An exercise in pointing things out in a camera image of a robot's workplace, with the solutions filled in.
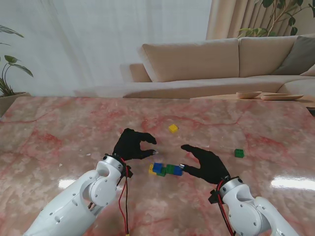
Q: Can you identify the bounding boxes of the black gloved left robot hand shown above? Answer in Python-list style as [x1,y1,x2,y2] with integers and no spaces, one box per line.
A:
[113,128,159,162]

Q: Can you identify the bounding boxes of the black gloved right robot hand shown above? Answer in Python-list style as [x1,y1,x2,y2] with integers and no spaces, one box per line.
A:
[180,144,231,184]

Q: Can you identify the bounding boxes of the round wooden bowl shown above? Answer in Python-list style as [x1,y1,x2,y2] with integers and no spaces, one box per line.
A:
[236,90,263,99]

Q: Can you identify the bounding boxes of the oval wooden tray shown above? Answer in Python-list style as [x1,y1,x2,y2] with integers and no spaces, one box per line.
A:
[260,93,304,101]

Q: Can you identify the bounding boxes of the beige fabric sofa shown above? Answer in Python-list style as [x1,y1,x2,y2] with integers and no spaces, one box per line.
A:
[73,35,315,99]

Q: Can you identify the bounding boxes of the white sheer curtain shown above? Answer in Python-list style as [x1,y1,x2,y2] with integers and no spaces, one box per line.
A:
[0,0,212,96]

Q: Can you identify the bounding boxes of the beige plant pot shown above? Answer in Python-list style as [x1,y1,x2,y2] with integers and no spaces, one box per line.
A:
[0,92,32,117]

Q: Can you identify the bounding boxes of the broad-leaf green houseplant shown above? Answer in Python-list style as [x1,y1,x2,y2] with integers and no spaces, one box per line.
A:
[0,24,34,96]

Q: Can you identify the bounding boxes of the grey sofa cushion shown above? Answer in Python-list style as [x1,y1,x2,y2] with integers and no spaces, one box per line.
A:
[272,35,315,76]

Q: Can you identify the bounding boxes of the tall branching green houseplant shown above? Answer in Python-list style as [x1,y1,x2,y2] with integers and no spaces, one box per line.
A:
[237,0,315,38]

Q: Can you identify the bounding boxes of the beige drape curtain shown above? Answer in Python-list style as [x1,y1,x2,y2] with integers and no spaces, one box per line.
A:
[205,0,274,40]

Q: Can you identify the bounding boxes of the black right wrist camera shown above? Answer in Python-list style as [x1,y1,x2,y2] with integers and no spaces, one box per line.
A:
[208,189,220,204]

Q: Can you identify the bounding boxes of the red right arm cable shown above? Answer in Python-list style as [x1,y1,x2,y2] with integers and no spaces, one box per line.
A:
[216,180,236,236]

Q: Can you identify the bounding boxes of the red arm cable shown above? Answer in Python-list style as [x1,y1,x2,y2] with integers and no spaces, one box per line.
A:
[118,165,131,236]
[216,180,236,236]

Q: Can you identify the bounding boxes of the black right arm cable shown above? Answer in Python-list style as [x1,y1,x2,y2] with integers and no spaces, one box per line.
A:
[218,196,234,236]

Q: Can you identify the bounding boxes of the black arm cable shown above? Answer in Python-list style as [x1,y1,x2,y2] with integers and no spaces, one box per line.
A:
[218,196,234,236]
[115,172,130,234]

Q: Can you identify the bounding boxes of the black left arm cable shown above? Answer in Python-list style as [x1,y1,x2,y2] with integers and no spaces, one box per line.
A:
[115,172,130,234]

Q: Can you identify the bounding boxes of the red left arm cable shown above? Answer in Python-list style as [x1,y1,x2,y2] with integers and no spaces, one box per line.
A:
[118,165,131,236]

